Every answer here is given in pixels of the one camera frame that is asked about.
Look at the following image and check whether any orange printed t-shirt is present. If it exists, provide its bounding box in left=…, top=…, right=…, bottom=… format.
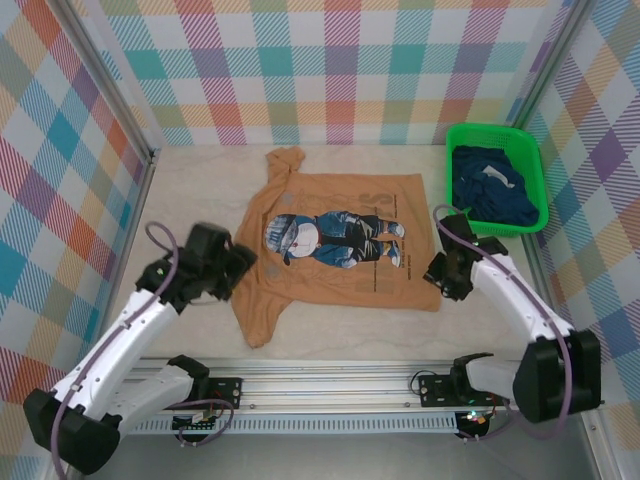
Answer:
left=232, top=147, right=444, bottom=350

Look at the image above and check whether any navy blue t-shirt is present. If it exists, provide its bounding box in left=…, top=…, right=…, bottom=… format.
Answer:
left=452, top=143, right=541, bottom=226

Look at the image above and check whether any green plastic basket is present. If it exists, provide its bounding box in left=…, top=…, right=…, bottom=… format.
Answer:
left=444, top=123, right=550, bottom=237

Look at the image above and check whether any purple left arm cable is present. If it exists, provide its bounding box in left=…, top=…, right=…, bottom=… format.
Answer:
left=47, top=222, right=236, bottom=476

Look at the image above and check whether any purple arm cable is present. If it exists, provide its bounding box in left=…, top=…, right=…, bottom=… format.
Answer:
left=432, top=203, right=574, bottom=444
left=47, top=222, right=236, bottom=476

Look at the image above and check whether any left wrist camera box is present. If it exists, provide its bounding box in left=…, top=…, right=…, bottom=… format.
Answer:
left=187, top=223, right=229, bottom=256

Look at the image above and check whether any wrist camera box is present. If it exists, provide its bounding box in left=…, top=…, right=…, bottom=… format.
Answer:
left=439, top=212, right=475, bottom=241
left=187, top=223, right=229, bottom=256

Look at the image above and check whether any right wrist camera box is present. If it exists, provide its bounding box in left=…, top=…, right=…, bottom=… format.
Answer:
left=439, top=212, right=475, bottom=241

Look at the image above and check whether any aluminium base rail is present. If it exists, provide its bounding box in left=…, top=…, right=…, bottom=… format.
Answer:
left=54, top=357, right=606, bottom=414

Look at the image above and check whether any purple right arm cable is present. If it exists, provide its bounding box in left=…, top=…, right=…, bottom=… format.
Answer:
left=432, top=203, right=574, bottom=444

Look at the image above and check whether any white slotted cable duct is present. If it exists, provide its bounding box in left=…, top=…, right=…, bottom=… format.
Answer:
left=79, top=412, right=459, bottom=435

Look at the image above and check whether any aluminium frame post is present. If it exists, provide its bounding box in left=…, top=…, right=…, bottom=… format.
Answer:
left=49, top=0, right=159, bottom=166
left=504, top=0, right=594, bottom=129

